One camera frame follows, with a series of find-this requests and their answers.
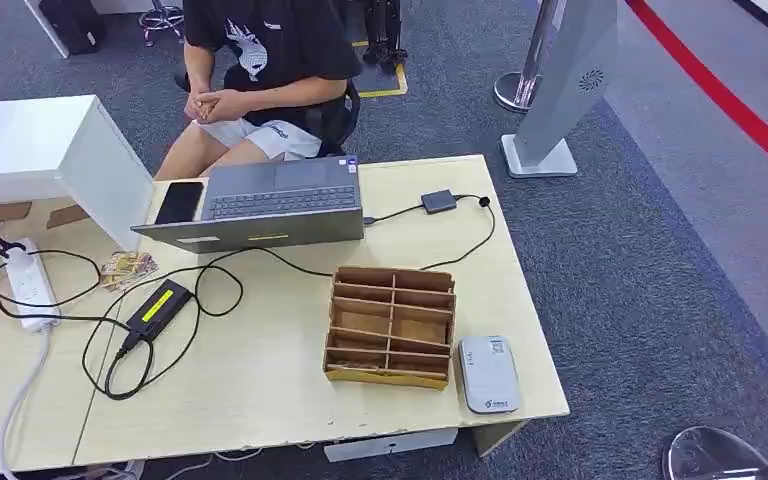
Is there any wooden card box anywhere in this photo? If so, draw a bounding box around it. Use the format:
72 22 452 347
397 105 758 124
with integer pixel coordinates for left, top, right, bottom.
322 265 457 391

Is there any grey kiosk stand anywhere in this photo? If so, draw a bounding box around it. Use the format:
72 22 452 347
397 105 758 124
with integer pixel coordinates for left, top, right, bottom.
499 0 621 179

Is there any thin black cable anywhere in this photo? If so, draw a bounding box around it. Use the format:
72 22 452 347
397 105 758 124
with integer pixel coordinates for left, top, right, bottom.
0 246 104 313

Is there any black plug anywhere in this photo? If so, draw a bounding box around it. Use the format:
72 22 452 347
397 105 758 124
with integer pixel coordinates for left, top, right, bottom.
0 234 29 260

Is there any white power strip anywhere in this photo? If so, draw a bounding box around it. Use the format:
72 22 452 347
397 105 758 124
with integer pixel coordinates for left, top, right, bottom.
3 237 63 335

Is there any pale wooden desk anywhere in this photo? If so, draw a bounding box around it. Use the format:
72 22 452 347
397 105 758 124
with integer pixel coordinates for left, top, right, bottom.
0 197 155 479
71 153 571 467

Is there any black legged machine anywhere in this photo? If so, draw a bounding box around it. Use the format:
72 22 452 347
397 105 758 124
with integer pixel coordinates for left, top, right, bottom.
362 0 410 75

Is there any red floor tape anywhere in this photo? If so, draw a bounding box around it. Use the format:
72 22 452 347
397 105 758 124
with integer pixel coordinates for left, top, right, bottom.
624 0 768 191

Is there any person's left hand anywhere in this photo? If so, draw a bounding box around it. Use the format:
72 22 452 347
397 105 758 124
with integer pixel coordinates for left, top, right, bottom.
199 88 254 125

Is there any chrome round stanchion base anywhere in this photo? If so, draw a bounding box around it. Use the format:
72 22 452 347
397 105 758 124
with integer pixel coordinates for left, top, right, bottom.
661 425 768 480

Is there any person's right hand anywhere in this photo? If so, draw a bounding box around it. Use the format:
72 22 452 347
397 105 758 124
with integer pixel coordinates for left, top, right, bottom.
183 89 221 125

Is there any dark grey usb hub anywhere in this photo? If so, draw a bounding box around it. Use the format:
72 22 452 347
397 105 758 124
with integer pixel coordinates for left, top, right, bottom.
420 188 459 215

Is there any long black charger cable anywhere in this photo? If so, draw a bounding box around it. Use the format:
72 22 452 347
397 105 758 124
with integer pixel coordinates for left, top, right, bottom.
187 193 497 319

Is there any white drawer front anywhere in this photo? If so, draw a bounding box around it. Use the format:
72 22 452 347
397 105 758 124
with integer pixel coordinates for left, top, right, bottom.
322 427 460 464

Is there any brown tape patch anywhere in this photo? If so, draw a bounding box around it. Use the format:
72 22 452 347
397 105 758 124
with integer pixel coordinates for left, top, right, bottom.
45 203 91 231
0 201 33 226

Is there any black bag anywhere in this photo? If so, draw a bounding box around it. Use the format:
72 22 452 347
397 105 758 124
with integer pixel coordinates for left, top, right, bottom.
38 0 109 57

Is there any grey laptop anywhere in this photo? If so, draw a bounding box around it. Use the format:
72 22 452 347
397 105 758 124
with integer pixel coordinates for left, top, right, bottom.
130 155 366 256

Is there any short black hub cable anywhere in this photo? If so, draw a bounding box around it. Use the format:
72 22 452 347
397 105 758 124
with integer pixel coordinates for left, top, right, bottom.
362 203 425 227

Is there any person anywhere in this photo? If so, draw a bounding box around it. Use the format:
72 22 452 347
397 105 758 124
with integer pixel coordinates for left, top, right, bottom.
153 0 364 182

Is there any white power strip cable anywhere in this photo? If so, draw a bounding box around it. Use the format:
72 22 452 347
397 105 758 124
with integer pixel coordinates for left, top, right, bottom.
0 327 53 480

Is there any chrome stool base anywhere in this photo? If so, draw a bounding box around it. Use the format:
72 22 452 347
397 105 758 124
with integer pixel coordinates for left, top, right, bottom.
138 0 186 48

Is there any black mains cable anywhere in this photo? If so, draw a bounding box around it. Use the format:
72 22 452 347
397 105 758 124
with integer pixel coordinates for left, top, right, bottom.
0 261 203 403

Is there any white desk cabinet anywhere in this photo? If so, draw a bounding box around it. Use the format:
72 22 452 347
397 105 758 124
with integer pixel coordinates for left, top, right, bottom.
0 94 155 252

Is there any black yellow-edged floor mat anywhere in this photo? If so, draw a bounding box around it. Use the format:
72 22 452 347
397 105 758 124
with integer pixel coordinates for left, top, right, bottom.
349 39 409 100

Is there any chrome stanchion pole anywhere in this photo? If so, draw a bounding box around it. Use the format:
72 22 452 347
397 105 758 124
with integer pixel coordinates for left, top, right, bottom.
493 0 562 115

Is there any black power brick yellow label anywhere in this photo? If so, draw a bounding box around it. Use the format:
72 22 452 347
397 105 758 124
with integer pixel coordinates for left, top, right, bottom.
123 278 195 344

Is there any black smartphone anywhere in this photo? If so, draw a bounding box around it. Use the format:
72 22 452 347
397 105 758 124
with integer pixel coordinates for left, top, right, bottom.
153 180 206 227

